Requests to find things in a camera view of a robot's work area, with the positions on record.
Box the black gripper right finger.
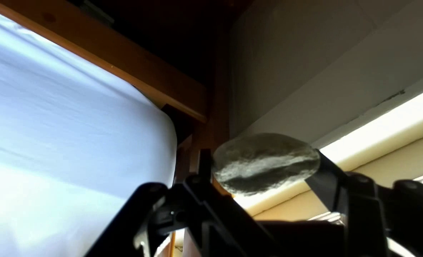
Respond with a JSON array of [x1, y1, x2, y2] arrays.
[[305, 149, 423, 257]]

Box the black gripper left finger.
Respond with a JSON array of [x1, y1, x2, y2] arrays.
[[84, 149, 270, 257]]

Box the white grey stone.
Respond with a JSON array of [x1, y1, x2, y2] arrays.
[[210, 132, 322, 199]]

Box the white sheet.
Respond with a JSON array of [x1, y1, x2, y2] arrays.
[[0, 5, 180, 257]]

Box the brown wooden bunk bed frame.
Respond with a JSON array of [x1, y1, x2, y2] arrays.
[[0, 0, 232, 192]]

